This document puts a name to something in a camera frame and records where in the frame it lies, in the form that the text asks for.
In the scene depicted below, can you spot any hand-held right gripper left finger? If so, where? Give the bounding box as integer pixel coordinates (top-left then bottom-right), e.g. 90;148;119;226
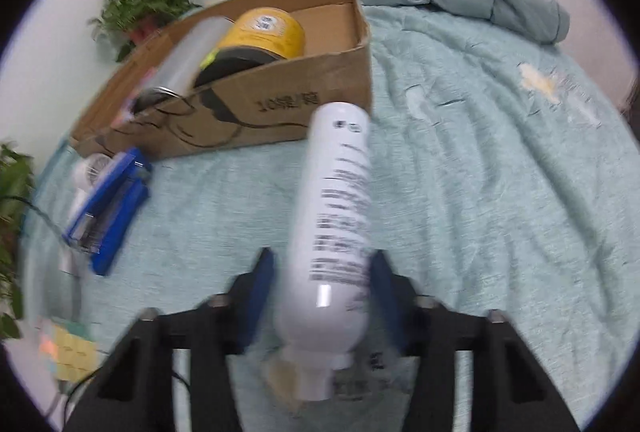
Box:
62;248;277;432

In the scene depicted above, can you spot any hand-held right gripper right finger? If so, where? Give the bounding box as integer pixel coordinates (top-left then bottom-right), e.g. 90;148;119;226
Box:
369;249;581;432

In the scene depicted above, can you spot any silver cylindrical tin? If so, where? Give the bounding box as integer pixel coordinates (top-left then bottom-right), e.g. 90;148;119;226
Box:
131;16;235;113

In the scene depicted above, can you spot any pastel puzzle cube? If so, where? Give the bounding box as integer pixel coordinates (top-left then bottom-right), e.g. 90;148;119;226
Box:
37;318;98;383

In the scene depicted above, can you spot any large shallow cardboard box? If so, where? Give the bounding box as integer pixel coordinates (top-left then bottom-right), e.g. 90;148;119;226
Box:
69;0;373;163

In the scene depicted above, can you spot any blue stapler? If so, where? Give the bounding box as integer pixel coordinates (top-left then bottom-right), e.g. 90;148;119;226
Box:
62;148;153;277

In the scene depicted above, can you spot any large-leaved green plant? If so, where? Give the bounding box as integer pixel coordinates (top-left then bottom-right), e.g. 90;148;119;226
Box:
0;142;37;340

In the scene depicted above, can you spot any small potted green plant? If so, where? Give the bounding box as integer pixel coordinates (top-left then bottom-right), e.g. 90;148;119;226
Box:
87;0;203;62

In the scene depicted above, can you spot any white handheld fan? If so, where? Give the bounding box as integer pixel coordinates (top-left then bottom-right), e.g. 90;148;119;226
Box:
67;153;118;220

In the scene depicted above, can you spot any dark jar with yellow label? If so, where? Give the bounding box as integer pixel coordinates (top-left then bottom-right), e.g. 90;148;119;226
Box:
194;6;307;87

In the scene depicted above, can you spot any white plastic bottle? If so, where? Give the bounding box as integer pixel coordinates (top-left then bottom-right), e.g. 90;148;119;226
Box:
274;102;373;402

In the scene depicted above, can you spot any black cable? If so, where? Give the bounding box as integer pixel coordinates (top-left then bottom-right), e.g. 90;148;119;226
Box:
5;196;68;243

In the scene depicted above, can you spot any teal quilted blanket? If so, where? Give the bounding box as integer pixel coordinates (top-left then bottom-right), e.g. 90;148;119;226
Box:
20;4;636;432

